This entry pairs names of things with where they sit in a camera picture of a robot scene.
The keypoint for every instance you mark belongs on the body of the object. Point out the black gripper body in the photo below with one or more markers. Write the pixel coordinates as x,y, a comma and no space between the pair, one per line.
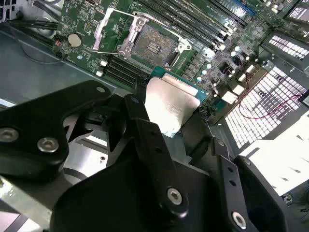
108,205

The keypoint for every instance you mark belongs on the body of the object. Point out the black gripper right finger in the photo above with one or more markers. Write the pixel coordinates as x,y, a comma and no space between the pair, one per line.
251,193

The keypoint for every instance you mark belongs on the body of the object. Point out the metal socket cover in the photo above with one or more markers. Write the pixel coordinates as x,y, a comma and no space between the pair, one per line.
100,29

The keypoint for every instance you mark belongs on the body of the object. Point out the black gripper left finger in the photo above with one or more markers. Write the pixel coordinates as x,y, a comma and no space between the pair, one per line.
31,135

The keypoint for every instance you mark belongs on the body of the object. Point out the silver CPU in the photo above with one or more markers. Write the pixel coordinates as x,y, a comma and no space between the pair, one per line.
169,101

